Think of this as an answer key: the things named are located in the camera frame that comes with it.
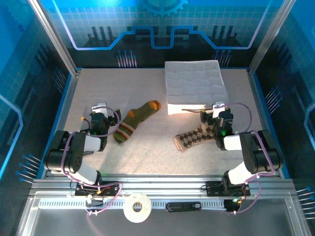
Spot green sock with orange toe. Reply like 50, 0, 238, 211
112, 100, 162, 145

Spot brown beige argyle sock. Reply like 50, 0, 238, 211
173, 123, 219, 152

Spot white tape roll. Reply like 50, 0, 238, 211
123, 193, 153, 224

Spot white divided organizer box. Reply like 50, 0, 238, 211
164, 59, 229, 116

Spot flat black handheld device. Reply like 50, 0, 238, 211
165, 201, 202, 213

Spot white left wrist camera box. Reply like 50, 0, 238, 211
92, 102, 108, 116

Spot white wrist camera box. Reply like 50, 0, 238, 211
92, 102, 108, 116
212, 101, 226, 118

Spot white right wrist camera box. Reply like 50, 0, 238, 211
212, 101, 226, 118

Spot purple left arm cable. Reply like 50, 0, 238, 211
60, 107, 123, 217

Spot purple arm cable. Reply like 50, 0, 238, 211
60, 107, 123, 217
220, 102, 276, 215

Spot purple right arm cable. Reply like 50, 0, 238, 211
220, 102, 276, 215

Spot blue-edged aluminium side rail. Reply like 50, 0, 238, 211
36, 69, 82, 179
247, 69, 290, 179

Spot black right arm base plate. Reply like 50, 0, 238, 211
206, 180, 251, 197

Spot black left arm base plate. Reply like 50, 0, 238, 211
74, 182, 119, 197

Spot aluminium front frame rail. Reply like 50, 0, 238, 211
29, 174, 296, 200

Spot aluminium corner post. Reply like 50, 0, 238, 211
247, 0, 297, 74
28, 0, 82, 76

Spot slotted white cable duct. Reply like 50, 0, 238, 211
38, 198, 227, 209

